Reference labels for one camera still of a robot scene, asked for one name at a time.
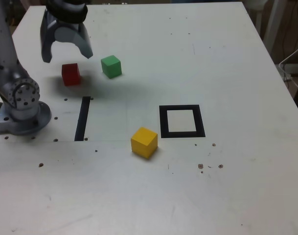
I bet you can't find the white metal frame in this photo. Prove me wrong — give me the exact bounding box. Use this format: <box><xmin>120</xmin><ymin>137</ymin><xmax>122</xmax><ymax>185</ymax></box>
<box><xmin>246</xmin><ymin>0</ymin><xmax>286</xmax><ymax>49</ymax></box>

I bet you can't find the white cable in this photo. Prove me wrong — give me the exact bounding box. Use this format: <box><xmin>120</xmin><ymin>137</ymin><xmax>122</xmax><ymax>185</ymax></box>
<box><xmin>278</xmin><ymin>41</ymin><xmax>298</xmax><ymax>93</ymax></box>

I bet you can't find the black tape square outline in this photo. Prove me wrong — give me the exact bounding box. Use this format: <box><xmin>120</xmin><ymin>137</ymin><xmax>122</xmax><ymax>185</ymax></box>
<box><xmin>159</xmin><ymin>104</ymin><xmax>206</xmax><ymax>139</ymax></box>

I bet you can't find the yellow cube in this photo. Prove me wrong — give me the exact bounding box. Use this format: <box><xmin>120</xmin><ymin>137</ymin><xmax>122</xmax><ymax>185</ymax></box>
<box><xmin>130</xmin><ymin>126</ymin><xmax>159</xmax><ymax>160</ymax></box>

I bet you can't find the green cube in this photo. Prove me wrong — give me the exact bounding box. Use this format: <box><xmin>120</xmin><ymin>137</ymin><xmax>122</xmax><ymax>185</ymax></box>
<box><xmin>100</xmin><ymin>55</ymin><xmax>122</xmax><ymax>79</ymax></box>

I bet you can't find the black tape strip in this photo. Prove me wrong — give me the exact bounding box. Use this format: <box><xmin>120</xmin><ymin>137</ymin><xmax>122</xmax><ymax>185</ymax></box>
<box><xmin>74</xmin><ymin>96</ymin><xmax>91</xmax><ymax>142</ymax></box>

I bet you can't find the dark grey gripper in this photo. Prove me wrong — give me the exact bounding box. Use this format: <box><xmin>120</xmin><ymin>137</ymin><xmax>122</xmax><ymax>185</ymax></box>
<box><xmin>40</xmin><ymin>0</ymin><xmax>94</xmax><ymax>64</ymax></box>

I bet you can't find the red cube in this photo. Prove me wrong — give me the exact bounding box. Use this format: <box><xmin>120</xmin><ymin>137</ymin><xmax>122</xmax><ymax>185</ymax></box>
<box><xmin>61</xmin><ymin>63</ymin><xmax>81</xmax><ymax>87</ymax></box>

